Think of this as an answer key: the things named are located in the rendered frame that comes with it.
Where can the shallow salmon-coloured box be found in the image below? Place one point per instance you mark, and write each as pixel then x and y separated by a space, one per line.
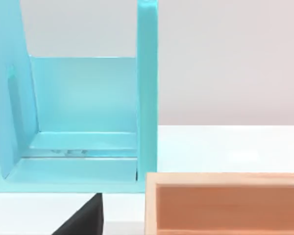
pixel 225 205

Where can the light blue rack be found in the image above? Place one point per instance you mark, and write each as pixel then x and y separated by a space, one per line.
pixel 88 98

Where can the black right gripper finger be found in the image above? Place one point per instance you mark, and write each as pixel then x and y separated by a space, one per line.
pixel 88 218

